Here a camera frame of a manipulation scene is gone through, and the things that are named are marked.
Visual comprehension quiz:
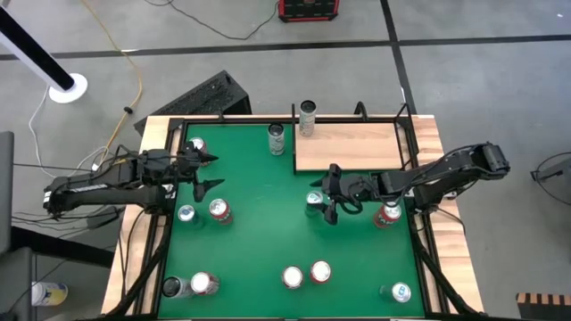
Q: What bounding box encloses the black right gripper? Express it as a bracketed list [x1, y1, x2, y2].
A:
[310, 164, 381, 225]

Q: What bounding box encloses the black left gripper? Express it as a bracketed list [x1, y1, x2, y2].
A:
[171, 150, 226, 202]

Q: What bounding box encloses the red Fanta can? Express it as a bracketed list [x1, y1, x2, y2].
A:
[310, 259, 333, 285]
[373, 202, 402, 230]
[208, 198, 235, 226]

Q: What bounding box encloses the tall white Celsius can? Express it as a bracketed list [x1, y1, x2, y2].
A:
[298, 99, 318, 137]
[267, 123, 286, 157]
[161, 276, 196, 300]

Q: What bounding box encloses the red Coca-Cola Star Wars can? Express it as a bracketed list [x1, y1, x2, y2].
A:
[190, 270, 220, 297]
[281, 265, 305, 291]

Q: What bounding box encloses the green table mat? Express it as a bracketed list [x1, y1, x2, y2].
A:
[158, 123, 426, 318]

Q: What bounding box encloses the black power adapter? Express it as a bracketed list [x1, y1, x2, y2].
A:
[87, 211, 121, 229]

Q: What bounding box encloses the red black tool case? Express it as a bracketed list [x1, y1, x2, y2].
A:
[277, 0, 340, 23]

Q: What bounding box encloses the white yellow container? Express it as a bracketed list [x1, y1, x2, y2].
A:
[29, 281, 70, 308]

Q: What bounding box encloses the grey cabinet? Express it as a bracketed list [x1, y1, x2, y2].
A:
[0, 131, 14, 258]

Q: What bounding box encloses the black white pole stand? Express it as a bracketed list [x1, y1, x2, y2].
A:
[0, 6, 89, 104]

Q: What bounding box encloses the orange black striped block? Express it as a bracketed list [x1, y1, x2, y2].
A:
[516, 292, 571, 321]

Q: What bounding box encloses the wooden shelf with black frame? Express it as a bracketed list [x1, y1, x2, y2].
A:
[290, 101, 423, 176]

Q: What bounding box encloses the black metal table frame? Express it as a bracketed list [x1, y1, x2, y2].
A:
[102, 113, 485, 321]

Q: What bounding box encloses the yellow cable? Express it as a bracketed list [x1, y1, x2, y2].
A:
[82, 0, 144, 155]

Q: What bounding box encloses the black floor cable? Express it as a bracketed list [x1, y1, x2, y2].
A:
[145, 0, 280, 41]

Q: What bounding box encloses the thin black cable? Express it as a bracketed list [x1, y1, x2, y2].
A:
[12, 162, 97, 173]

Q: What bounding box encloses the white cable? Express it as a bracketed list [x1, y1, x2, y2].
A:
[28, 86, 106, 179]

